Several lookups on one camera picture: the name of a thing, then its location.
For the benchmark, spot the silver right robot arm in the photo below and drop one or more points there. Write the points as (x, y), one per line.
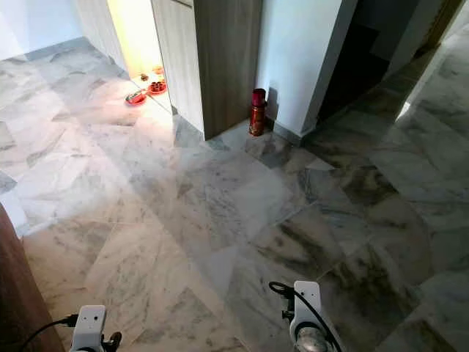
(311, 341)

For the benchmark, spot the reddish brown sofa edge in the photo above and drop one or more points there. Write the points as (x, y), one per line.
(22, 308)

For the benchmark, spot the red metal flask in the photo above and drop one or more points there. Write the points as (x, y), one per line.
(257, 114)

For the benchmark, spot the red bowl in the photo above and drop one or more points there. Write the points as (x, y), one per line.
(157, 87)
(136, 97)

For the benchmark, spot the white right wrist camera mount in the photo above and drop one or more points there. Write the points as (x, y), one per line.
(306, 304)

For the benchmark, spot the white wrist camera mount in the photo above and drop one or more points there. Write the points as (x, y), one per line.
(306, 304)
(89, 326)

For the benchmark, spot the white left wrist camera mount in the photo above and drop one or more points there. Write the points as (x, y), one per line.
(89, 326)

